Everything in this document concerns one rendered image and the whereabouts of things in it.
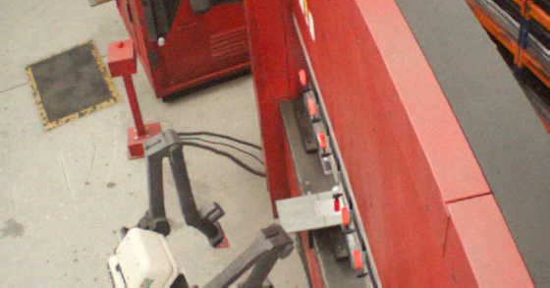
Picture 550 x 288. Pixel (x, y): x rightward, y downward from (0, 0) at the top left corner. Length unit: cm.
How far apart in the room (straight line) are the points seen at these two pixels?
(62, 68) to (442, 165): 468
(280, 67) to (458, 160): 227
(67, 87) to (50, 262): 164
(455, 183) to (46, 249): 346
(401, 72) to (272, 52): 198
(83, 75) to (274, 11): 256
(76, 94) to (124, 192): 111
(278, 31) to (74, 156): 205
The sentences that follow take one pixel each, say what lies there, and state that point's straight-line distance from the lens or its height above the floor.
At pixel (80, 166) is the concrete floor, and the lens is 502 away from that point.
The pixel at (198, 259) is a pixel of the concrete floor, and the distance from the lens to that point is 430.
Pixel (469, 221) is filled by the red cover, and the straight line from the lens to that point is 139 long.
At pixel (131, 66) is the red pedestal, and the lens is 446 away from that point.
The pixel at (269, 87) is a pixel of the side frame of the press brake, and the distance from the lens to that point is 375.
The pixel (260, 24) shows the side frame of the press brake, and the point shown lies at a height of 136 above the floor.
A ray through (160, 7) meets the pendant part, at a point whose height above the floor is 142.
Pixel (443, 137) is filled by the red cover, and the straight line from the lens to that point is 154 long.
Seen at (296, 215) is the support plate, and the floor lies 100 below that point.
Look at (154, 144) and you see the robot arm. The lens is 260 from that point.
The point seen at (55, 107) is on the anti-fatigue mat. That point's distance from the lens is 554.
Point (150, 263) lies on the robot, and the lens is 255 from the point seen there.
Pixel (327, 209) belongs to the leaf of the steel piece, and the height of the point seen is 100.
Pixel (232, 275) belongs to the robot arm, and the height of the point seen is 136.
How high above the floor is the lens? 335
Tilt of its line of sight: 43 degrees down
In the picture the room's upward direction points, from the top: 7 degrees counter-clockwise
